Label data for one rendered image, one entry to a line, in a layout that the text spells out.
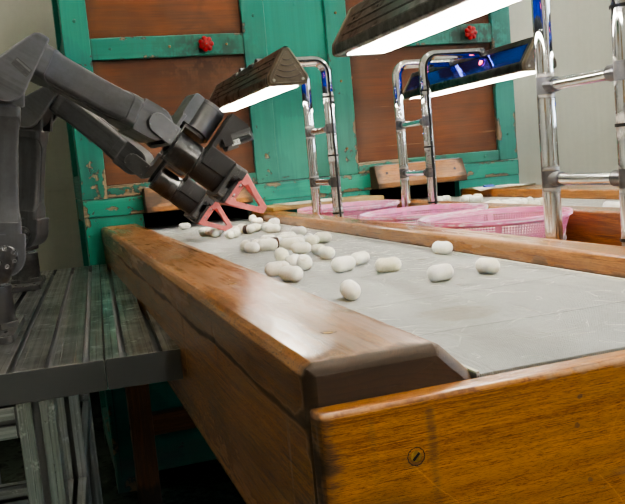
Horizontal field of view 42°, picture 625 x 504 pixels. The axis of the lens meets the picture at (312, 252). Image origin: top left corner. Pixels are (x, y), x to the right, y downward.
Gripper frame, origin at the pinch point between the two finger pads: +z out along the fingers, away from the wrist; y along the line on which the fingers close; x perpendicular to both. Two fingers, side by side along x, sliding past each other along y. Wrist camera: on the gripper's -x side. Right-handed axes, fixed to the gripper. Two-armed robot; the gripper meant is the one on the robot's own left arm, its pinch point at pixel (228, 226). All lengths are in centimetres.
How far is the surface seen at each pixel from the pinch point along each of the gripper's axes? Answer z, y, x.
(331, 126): 4.8, -8.7, -30.9
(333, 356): -18, -132, 15
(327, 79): -1.9, -8.7, -38.7
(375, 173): 37, 43, -42
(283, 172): 15, 48, -27
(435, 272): 2, -98, 0
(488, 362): -8, -131, 9
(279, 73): -14.9, -30.3, -26.8
